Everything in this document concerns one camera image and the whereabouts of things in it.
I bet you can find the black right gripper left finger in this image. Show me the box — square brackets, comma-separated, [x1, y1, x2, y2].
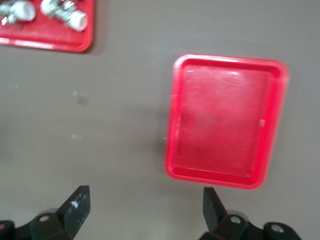
[0, 184, 91, 240]

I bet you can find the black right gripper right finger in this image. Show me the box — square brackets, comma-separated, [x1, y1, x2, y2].
[199, 186, 302, 240]

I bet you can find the small red plastic tray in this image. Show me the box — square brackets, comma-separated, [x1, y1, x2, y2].
[163, 53, 291, 191]

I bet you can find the wide red plastic tray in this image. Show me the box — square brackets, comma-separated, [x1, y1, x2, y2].
[0, 0, 96, 53]

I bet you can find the tilted metal white-capped pipe fitting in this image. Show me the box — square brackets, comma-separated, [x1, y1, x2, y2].
[39, 0, 88, 32]

